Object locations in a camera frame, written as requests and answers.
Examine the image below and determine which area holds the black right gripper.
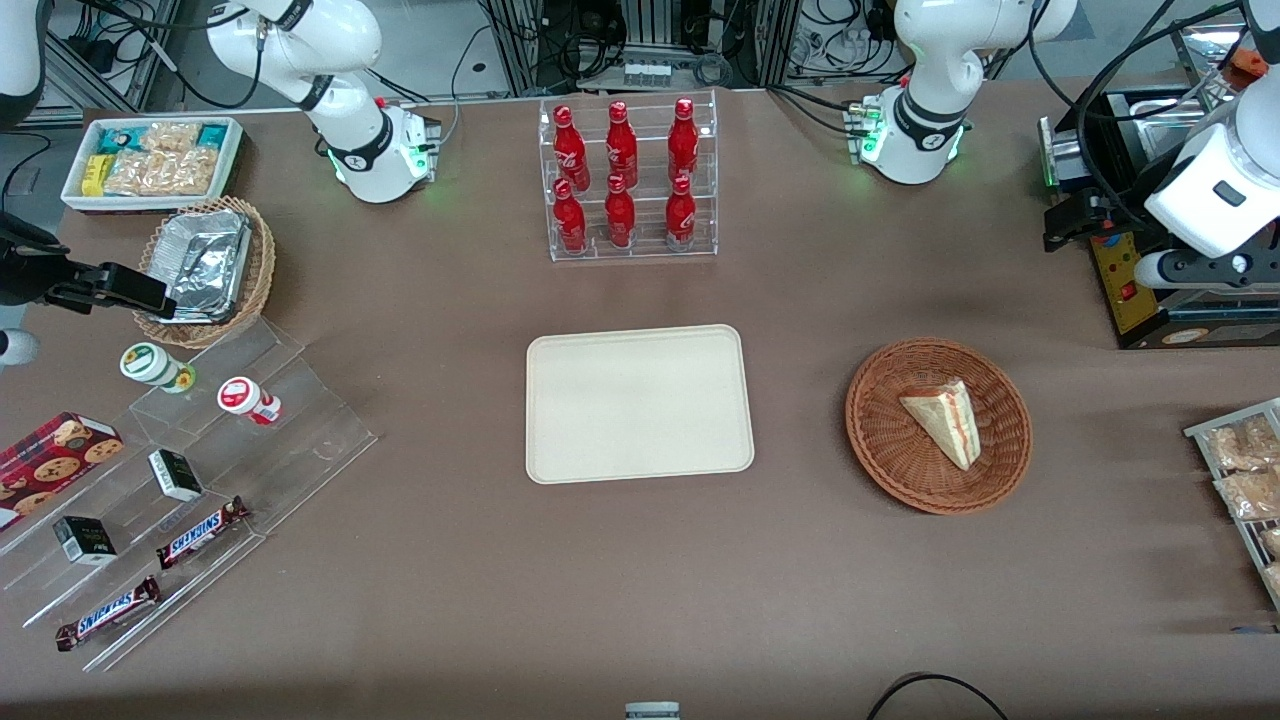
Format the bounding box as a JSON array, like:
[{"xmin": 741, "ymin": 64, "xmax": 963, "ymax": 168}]
[{"xmin": 0, "ymin": 213, "xmax": 179, "ymax": 320}]

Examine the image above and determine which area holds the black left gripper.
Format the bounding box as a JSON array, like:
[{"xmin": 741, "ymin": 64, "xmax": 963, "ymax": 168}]
[{"xmin": 1043, "ymin": 188, "xmax": 1119, "ymax": 253}]

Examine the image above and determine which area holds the triangle sandwich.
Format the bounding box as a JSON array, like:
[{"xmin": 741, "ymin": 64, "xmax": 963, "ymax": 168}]
[{"xmin": 898, "ymin": 378, "xmax": 977, "ymax": 472}]

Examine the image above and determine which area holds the light wicker basket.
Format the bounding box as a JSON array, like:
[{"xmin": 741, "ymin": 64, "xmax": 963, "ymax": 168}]
[{"xmin": 133, "ymin": 195, "xmax": 277, "ymax": 349}]

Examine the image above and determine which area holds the brown wicker basket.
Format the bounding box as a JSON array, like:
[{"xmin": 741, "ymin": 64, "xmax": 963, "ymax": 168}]
[{"xmin": 845, "ymin": 337, "xmax": 1033, "ymax": 516}]

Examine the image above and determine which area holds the cream plastic tray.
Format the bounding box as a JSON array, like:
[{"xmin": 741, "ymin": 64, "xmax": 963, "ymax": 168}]
[{"xmin": 526, "ymin": 324, "xmax": 756, "ymax": 486}]

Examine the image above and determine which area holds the aluminium foil container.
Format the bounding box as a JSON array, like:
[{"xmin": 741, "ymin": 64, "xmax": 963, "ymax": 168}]
[{"xmin": 148, "ymin": 208, "xmax": 253, "ymax": 324}]

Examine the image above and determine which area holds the green lid yogurt cup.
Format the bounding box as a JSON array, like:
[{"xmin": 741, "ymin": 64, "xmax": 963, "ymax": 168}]
[{"xmin": 120, "ymin": 342, "xmax": 197, "ymax": 394}]

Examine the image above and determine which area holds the black yellow food warmer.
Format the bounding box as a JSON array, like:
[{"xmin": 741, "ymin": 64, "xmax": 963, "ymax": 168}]
[{"xmin": 1040, "ymin": 20, "xmax": 1280, "ymax": 351}]

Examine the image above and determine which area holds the clear rice cracker bag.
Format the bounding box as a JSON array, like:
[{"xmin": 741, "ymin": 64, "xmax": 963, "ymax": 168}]
[
  {"xmin": 140, "ymin": 122, "xmax": 201, "ymax": 154},
  {"xmin": 105, "ymin": 150, "xmax": 171, "ymax": 197},
  {"xmin": 165, "ymin": 148, "xmax": 221, "ymax": 197}
]

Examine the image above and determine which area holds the red lid yogurt cup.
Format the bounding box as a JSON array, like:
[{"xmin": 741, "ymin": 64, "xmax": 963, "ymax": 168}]
[{"xmin": 217, "ymin": 376, "xmax": 283, "ymax": 426}]

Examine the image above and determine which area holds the white rectangular snack bin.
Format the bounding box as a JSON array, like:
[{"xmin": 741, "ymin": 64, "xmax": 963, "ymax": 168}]
[{"xmin": 60, "ymin": 115, "xmax": 246, "ymax": 214}]

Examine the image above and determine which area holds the small black carton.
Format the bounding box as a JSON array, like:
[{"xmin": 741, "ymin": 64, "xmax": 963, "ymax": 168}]
[
  {"xmin": 52, "ymin": 516, "xmax": 118, "ymax": 566},
  {"xmin": 148, "ymin": 449, "xmax": 204, "ymax": 502}
]

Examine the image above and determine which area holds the red cookie box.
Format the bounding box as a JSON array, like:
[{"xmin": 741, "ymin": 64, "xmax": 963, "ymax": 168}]
[{"xmin": 0, "ymin": 412, "xmax": 125, "ymax": 531}]

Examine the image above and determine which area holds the clear acrylic stepped display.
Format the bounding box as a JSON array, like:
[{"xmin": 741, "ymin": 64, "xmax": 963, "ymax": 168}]
[{"xmin": 0, "ymin": 318, "xmax": 379, "ymax": 673}]

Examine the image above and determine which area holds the snickers chocolate bar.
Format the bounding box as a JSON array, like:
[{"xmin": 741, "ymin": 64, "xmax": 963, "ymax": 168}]
[
  {"xmin": 156, "ymin": 497, "xmax": 251, "ymax": 571},
  {"xmin": 55, "ymin": 576, "xmax": 162, "ymax": 652}
]

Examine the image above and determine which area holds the red cola bottle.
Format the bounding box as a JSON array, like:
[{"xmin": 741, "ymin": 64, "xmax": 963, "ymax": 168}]
[
  {"xmin": 605, "ymin": 100, "xmax": 639, "ymax": 189},
  {"xmin": 604, "ymin": 173, "xmax": 637, "ymax": 249},
  {"xmin": 552, "ymin": 178, "xmax": 588, "ymax": 254},
  {"xmin": 552, "ymin": 104, "xmax": 591, "ymax": 193},
  {"xmin": 665, "ymin": 175, "xmax": 698, "ymax": 249},
  {"xmin": 667, "ymin": 97, "xmax": 700, "ymax": 184}
]

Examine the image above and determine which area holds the clear acrylic bottle rack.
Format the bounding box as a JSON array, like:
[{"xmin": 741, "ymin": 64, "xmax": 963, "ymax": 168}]
[{"xmin": 538, "ymin": 88, "xmax": 719, "ymax": 263}]

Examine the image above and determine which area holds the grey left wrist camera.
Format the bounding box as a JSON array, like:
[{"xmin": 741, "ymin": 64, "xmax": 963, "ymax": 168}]
[{"xmin": 1135, "ymin": 250, "xmax": 1280, "ymax": 292}]

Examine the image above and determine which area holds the grey wire rack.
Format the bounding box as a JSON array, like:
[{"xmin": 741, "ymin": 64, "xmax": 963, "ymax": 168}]
[{"xmin": 1184, "ymin": 398, "xmax": 1280, "ymax": 611}]

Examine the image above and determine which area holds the black floor cable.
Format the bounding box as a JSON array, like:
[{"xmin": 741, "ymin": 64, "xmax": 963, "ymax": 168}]
[{"xmin": 865, "ymin": 672, "xmax": 1011, "ymax": 720}]

